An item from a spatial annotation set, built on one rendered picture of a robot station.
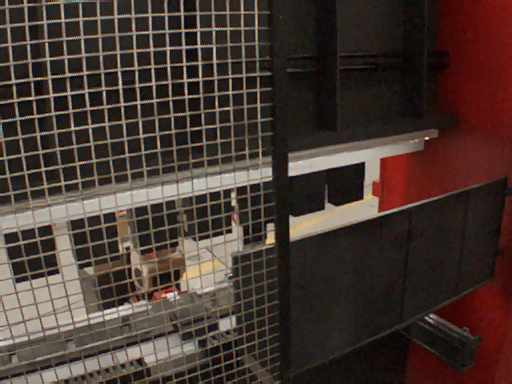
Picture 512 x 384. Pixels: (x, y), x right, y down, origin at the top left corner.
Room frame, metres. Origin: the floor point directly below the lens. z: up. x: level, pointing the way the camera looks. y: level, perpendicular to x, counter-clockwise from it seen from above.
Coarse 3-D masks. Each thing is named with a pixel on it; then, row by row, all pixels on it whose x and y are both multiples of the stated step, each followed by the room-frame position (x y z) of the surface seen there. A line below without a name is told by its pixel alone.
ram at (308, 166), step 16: (400, 144) 1.96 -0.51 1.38; (416, 144) 2.01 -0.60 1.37; (320, 160) 1.74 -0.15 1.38; (336, 160) 1.78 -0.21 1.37; (352, 160) 1.82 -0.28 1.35; (368, 160) 1.87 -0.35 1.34; (224, 176) 1.53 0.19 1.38; (240, 176) 1.56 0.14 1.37; (256, 176) 1.60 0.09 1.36; (144, 192) 1.39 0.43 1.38; (160, 192) 1.42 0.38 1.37; (176, 192) 1.44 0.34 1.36; (64, 208) 1.26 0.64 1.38; (80, 208) 1.28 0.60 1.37; (96, 208) 1.31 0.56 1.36; (16, 224) 1.18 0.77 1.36
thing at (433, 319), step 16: (432, 320) 1.41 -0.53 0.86; (416, 336) 1.46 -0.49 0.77; (432, 336) 1.39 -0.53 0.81; (448, 336) 1.34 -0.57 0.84; (464, 336) 1.29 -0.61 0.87; (480, 336) 1.28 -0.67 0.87; (432, 352) 1.37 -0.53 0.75; (448, 352) 1.32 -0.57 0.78; (464, 352) 1.26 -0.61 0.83; (464, 368) 1.26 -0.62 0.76
